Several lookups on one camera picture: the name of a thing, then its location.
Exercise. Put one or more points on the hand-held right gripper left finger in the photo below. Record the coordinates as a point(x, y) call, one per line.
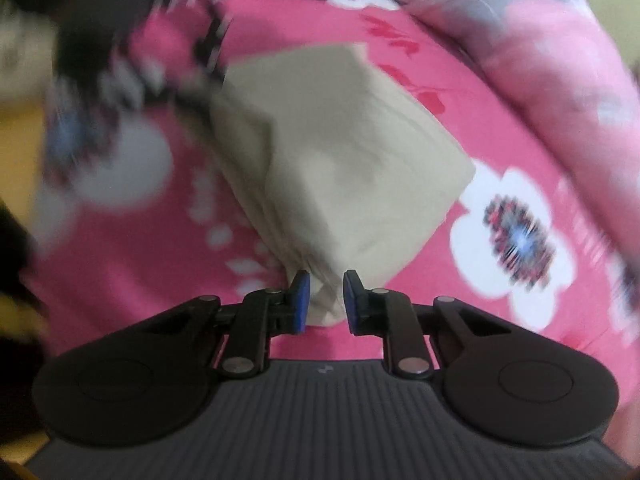
point(300, 305)

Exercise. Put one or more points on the pink grey floral quilt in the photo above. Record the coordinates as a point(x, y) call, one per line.
point(540, 70)

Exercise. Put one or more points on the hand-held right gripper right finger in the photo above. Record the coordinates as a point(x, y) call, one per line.
point(352, 305)

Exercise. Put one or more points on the pink floral bed blanket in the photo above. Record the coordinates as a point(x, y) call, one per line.
point(150, 260)

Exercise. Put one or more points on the black white plaid shirt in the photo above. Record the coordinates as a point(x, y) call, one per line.
point(212, 45)

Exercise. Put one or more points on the beige pants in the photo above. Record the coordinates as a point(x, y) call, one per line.
point(340, 170)

